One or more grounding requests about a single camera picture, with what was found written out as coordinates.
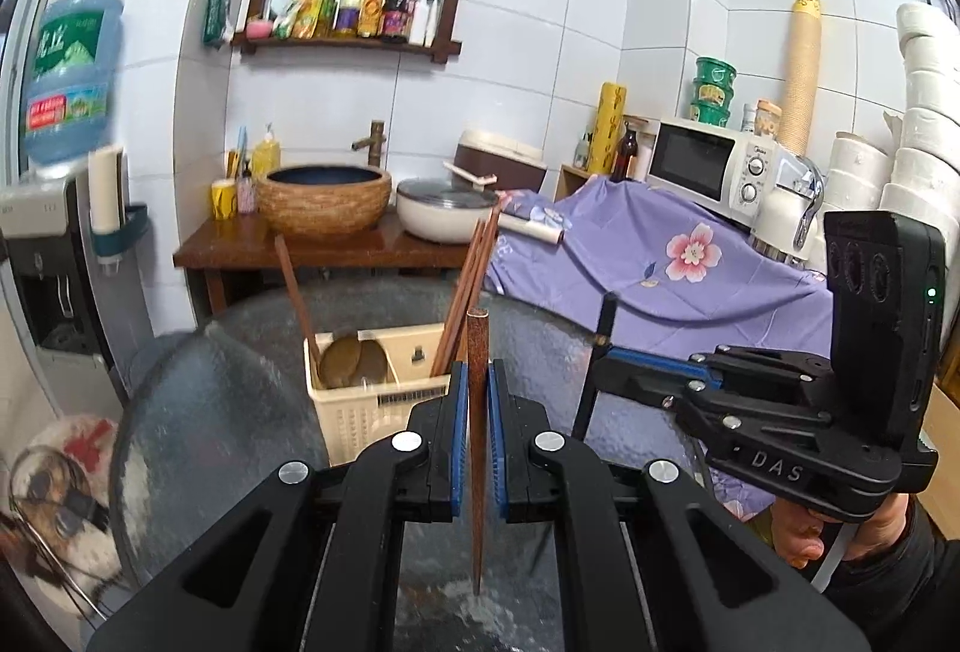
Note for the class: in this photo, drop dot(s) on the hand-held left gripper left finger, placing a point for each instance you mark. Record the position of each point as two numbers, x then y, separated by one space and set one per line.
459 442

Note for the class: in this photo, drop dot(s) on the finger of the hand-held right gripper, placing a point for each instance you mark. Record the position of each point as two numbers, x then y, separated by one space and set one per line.
787 457
772 370

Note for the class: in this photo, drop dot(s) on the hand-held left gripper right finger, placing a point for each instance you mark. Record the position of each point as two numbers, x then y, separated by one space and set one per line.
498 442

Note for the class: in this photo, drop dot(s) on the cream plastic utensil holder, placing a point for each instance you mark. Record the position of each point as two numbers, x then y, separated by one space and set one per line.
352 419

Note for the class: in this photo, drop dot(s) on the dark chopstick with gold band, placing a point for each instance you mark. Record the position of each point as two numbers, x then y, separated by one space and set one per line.
480 280
606 322

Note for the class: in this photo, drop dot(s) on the person's right forearm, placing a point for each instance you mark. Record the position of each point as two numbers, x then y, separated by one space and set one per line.
900 599

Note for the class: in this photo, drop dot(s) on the person's right hand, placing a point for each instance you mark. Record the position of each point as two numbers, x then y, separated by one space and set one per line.
799 536

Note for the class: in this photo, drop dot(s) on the silver white kettle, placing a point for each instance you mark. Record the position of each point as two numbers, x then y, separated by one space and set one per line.
780 217

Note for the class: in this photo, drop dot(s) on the purple floral cloth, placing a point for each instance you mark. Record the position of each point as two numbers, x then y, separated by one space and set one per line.
615 262

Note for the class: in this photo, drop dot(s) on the white paper roll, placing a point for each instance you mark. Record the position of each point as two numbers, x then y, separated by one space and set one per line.
532 230

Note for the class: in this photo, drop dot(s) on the white microwave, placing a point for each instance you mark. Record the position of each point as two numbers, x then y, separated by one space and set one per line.
690 164

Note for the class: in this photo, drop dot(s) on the white pot with lid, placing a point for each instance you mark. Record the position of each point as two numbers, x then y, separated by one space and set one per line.
442 213

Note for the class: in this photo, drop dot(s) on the jar with orange lid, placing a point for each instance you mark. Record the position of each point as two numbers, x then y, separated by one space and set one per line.
767 119

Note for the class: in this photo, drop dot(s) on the brown glass bottle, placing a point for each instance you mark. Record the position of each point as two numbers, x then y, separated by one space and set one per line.
625 160

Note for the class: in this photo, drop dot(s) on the green noodle cup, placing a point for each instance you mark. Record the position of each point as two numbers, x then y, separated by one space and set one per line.
711 94
709 114
715 70

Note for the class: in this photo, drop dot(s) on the tall stack of paper cups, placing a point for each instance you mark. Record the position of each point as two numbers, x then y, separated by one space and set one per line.
799 67

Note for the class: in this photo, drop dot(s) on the wooden crate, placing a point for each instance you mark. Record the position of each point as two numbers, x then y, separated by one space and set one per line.
574 183

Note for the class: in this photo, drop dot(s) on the woven wash basin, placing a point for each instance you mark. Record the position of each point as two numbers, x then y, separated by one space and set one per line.
322 205

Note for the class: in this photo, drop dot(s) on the brown white rice cooker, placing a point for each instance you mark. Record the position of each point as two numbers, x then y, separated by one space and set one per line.
495 160

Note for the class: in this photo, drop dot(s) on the small clear bottle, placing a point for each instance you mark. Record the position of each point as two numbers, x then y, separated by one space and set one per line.
583 151

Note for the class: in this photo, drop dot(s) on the yellow patterned roll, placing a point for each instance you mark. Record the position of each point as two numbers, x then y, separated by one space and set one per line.
606 127

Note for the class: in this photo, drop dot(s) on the wooden washstand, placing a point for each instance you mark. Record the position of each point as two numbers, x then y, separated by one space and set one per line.
225 254

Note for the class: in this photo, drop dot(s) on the bronze faucet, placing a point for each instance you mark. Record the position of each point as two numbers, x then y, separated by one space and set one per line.
372 142

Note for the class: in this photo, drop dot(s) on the pink patterned bottle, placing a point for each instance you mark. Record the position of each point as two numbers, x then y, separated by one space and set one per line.
247 194

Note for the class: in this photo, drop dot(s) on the yellow cup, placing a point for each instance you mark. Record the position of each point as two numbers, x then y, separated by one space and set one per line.
223 202

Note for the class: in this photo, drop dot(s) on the yellow soap pump bottle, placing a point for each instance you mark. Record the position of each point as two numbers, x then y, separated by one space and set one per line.
265 157

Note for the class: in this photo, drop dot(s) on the dog print cushion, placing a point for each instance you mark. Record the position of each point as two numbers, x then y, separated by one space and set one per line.
52 472

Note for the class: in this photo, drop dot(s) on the white cylindrical cup tube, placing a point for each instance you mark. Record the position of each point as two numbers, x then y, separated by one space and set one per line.
105 187

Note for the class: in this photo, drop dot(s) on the white water dispenser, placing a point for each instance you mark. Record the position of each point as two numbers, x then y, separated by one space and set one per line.
45 292

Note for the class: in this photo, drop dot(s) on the row of condiment bottles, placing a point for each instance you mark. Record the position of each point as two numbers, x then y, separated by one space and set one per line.
345 10

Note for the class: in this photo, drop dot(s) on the green packet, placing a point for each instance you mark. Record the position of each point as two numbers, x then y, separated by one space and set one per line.
216 10

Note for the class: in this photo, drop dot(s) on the blue water jug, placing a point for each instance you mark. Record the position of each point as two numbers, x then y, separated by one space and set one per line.
71 82

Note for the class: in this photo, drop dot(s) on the teal wall holder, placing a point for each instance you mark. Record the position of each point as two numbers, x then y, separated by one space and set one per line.
127 232

